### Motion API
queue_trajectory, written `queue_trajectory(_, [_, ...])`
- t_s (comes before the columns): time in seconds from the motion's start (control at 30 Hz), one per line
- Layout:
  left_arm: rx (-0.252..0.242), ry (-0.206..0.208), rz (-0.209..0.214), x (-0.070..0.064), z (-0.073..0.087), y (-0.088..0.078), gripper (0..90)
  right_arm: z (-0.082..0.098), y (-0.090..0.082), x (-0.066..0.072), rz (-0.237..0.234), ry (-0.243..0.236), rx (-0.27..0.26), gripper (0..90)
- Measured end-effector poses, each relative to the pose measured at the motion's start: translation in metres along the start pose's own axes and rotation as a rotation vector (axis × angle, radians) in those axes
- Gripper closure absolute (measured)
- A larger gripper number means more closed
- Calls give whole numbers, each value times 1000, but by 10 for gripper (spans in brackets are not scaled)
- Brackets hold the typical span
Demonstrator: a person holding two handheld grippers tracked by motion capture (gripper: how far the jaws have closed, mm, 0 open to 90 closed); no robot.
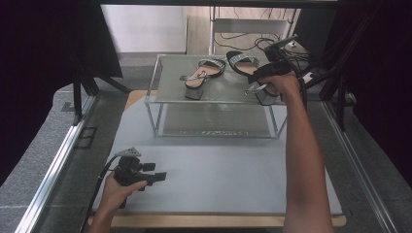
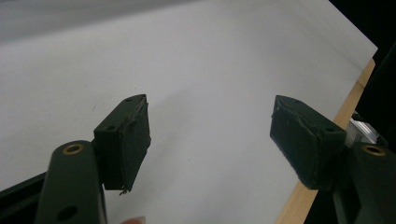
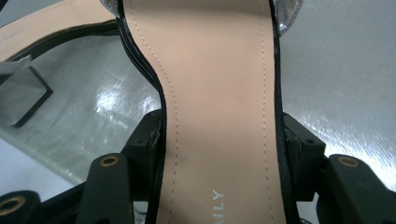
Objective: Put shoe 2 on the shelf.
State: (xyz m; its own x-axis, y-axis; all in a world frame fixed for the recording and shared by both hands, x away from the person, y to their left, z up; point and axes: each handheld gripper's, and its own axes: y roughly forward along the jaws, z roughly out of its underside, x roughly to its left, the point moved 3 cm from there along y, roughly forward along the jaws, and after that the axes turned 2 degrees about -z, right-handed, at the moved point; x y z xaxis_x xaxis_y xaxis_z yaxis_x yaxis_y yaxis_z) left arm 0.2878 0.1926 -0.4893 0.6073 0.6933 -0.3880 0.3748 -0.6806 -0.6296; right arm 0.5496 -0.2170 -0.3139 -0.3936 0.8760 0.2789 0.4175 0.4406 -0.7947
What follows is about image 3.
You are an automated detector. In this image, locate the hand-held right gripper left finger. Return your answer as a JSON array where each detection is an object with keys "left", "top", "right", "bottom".
[{"left": 120, "top": 108, "right": 166, "bottom": 202}]

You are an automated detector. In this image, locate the black sandal with rhinestone strap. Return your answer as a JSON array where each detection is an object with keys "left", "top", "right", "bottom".
[
  {"left": 101, "top": 0, "right": 304, "bottom": 224},
  {"left": 0, "top": 0, "right": 121, "bottom": 129}
]

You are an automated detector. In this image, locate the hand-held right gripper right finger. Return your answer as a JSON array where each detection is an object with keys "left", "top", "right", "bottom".
[{"left": 282, "top": 112, "right": 327, "bottom": 203}]

